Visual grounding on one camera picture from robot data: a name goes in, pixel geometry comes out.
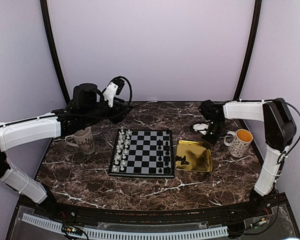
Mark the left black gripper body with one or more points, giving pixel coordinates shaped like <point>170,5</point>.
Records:
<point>116,117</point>

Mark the right black frame post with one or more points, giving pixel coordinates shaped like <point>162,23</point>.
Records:
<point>249,49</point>

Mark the yellow inside cactus mug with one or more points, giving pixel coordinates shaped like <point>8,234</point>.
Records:
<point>238,142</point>

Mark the left black frame post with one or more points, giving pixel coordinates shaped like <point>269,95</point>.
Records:
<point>53,50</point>

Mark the black frame post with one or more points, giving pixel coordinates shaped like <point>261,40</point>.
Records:
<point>249,49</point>
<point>53,50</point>

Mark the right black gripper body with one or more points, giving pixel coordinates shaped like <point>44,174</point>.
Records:
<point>215,135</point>

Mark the white slotted cable duct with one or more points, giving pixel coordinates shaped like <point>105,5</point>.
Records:
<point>98,234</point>

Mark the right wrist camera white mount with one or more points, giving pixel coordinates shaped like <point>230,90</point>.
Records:
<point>199,127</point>

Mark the black white chess board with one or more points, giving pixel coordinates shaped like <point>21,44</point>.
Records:
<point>139,153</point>

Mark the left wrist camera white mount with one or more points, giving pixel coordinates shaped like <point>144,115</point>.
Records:
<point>113,89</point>

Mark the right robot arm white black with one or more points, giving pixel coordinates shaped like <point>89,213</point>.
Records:
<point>279,131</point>

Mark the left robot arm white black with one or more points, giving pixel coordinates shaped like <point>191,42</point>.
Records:
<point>88,107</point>

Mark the black front rail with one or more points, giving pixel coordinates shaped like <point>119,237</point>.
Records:
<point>89,215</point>

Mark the tall cactus print mug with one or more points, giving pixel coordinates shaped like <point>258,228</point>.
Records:
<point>83,140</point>

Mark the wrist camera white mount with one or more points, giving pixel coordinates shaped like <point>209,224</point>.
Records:
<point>113,89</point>
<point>199,127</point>

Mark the gold metal tray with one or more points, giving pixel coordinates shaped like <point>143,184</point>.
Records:
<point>193,156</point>

